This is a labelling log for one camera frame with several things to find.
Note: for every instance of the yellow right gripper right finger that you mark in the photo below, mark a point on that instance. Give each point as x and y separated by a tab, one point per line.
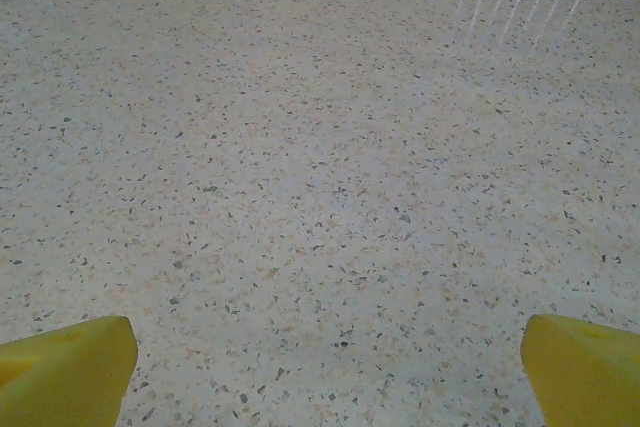
585	377

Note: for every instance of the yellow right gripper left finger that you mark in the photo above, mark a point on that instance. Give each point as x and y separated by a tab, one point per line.
65	377

